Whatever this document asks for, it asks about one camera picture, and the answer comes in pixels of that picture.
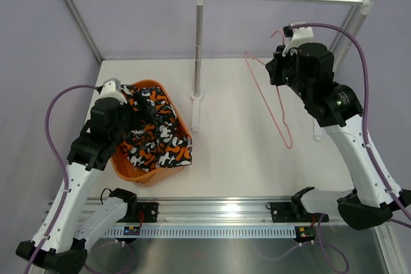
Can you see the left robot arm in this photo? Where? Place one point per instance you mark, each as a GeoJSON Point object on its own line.
{"type": "Point", "coordinates": [61, 244]}

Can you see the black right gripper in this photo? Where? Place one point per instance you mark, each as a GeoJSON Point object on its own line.
{"type": "Point", "coordinates": [274, 67]}

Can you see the white slotted cable duct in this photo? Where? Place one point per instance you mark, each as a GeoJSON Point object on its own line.
{"type": "Point", "coordinates": [198, 232]}

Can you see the white clothes rack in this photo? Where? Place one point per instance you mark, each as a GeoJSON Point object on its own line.
{"type": "Point", "coordinates": [364, 9]}

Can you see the aluminium mounting rail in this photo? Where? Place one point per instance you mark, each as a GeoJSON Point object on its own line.
{"type": "Point", "coordinates": [205, 211]}

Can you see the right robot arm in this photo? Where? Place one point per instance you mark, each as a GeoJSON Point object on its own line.
{"type": "Point", "coordinates": [375, 196]}

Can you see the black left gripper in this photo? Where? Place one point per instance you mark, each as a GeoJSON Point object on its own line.
{"type": "Point", "coordinates": [147, 112]}

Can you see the orange camouflage shorts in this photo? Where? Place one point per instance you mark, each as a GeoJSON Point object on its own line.
{"type": "Point", "coordinates": [160, 145]}

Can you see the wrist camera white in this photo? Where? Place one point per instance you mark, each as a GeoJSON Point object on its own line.
{"type": "Point", "coordinates": [111, 89]}
{"type": "Point", "coordinates": [297, 35]}

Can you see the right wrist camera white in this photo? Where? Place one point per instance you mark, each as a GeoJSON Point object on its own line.
{"type": "Point", "coordinates": [297, 35]}

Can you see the orange plastic basket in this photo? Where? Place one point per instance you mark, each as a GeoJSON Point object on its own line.
{"type": "Point", "coordinates": [126, 171]}

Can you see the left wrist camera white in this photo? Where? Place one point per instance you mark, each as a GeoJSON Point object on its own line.
{"type": "Point", "coordinates": [111, 89]}

